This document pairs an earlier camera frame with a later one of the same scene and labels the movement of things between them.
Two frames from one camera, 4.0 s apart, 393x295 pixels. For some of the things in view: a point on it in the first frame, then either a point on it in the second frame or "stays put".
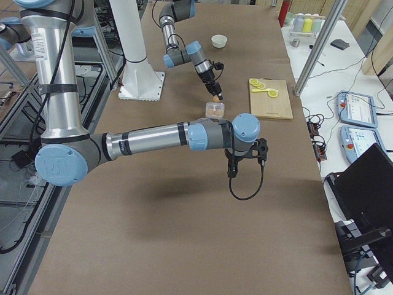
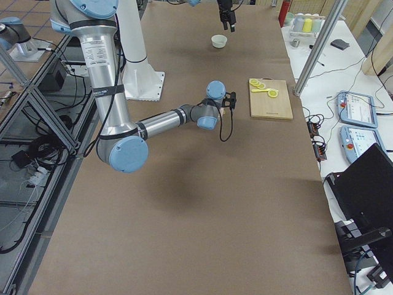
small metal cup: (295, 42) stays put
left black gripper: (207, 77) -> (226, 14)
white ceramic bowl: (219, 40) stays put
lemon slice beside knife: (272, 93) stays put
